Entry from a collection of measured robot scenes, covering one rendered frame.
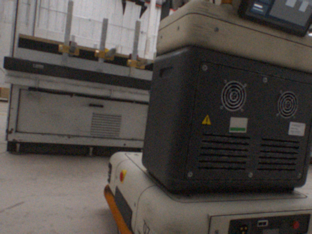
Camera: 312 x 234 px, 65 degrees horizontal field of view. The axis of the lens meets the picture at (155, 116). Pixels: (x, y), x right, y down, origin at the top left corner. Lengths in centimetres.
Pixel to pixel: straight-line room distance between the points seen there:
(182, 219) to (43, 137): 164
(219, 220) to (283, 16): 59
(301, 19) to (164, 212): 67
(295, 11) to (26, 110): 185
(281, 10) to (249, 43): 13
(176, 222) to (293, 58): 60
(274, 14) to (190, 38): 26
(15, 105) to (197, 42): 166
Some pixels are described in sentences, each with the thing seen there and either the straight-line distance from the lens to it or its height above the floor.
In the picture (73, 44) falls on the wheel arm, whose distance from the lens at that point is 165.
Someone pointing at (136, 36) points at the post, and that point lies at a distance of 200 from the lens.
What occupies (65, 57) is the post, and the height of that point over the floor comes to 76.
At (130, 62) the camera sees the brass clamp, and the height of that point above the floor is 81.
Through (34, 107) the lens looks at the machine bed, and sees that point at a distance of 213.
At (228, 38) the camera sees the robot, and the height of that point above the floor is 73.
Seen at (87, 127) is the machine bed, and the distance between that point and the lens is 216.
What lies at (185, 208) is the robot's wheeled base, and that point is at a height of 28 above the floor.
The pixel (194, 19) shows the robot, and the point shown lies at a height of 75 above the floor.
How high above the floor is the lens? 53
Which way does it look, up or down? 3 degrees down
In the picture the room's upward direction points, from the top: 7 degrees clockwise
